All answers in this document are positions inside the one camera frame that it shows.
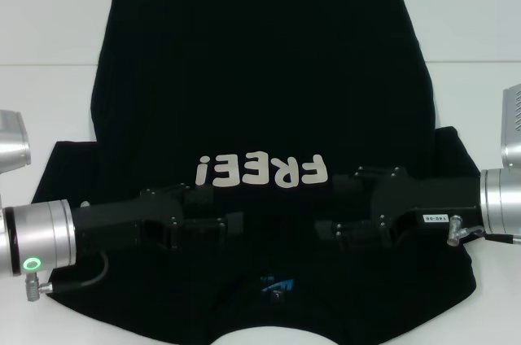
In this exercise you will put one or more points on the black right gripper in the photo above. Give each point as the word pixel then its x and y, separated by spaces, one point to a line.
pixel 427 198

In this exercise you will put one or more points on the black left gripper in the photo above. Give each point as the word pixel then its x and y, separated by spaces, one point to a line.
pixel 114 219

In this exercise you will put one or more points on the black shirt with FREE print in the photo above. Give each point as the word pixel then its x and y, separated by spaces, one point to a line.
pixel 260 76

